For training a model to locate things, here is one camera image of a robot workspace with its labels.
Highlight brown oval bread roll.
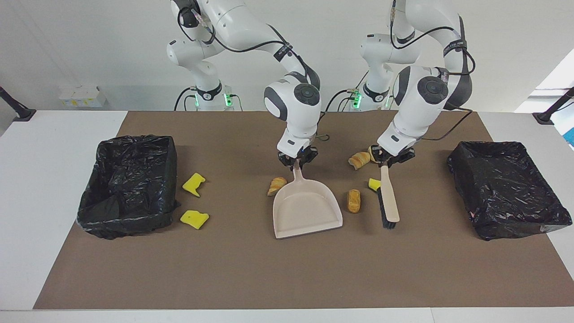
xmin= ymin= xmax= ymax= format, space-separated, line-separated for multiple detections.
xmin=347 ymin=189 xmax=362 ymax=214

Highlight brown table mat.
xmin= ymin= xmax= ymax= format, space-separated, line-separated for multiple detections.
xmin=34 ymin=111 xmax=574 ymax=310

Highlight beige hand brush black bristles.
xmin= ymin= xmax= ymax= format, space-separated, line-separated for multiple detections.
xmin=377 ymin=164 xmax=400 ymax=230

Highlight black camera stand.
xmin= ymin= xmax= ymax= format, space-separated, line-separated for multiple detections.
xmin=532 ymin=87 xmax=574 ymax=125
xmin=0 ymin=86 xmax=37 ymax=122

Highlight white cardboard box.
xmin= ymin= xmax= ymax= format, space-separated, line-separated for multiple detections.
xmin=59 ymin=85 xmax=107 ymax=108

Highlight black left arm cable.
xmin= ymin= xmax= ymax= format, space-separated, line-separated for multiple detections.
xmin=390 ymin=0 xmax=474 ymax=141

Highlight black base cable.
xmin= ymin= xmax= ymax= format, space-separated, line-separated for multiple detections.
xmin=325 ymin=87 xmax=361 ymax=112
xmin=174 ymin=87 xmax=199 ymax=111

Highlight notched yellow sponge piece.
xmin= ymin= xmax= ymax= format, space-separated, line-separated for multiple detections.
xmin=182 ymin=173 xmax=207 ymax=198

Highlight yellow sponge piece dark dot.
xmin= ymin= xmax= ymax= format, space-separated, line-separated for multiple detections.
xmin=180 ymin=210 xmax=210 ymax=230

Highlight beige plastic dustpan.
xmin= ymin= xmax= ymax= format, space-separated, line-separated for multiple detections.
xmin=273 ymin=160 xmax=344 ymax=240

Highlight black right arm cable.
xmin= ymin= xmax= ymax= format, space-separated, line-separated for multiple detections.
xmin=177 ymin=0 xmax=330 ymax=142

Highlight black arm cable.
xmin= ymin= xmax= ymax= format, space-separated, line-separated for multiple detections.
xmin=177 ymin=0 xmax=330 ymax=142
xmin=390 ymin=0 xmax=474 ymax=141

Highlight golden croissant piece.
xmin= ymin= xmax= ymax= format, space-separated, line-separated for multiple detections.
xmin=267 ymin=177 xmax=288 ymax=197
xmin=348 ymin=152 xmax=372 ymax=171

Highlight black bag lined bin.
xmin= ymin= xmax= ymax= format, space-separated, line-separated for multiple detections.
xmin=77 ymin=135 xmax=181 ymax=240

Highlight black bag bin pink mark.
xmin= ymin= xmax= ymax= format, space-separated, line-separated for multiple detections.
xmin=447 ymin=141 xmax=573 ymax=241

